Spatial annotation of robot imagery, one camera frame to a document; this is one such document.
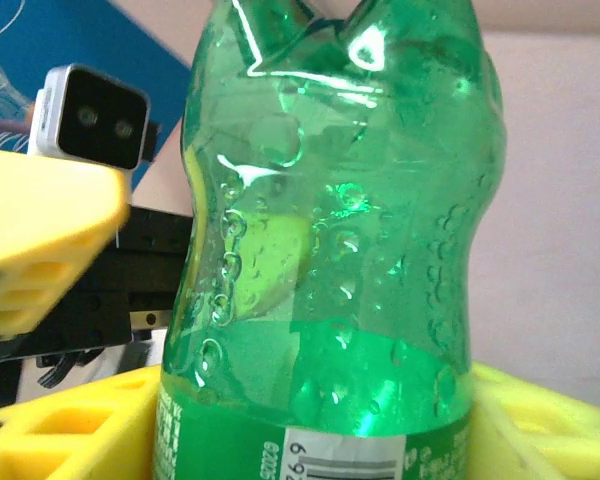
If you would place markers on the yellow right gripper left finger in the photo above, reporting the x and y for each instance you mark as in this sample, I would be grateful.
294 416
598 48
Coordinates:
130 425

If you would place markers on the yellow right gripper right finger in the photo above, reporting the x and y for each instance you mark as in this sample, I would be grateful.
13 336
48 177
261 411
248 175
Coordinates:
530 440

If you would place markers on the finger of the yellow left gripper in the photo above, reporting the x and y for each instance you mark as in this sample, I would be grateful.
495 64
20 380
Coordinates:
40 210

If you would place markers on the green cap bottle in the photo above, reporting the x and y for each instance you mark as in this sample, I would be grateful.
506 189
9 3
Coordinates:
355 250

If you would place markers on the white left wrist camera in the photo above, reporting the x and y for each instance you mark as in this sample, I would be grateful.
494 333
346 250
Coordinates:
100 120

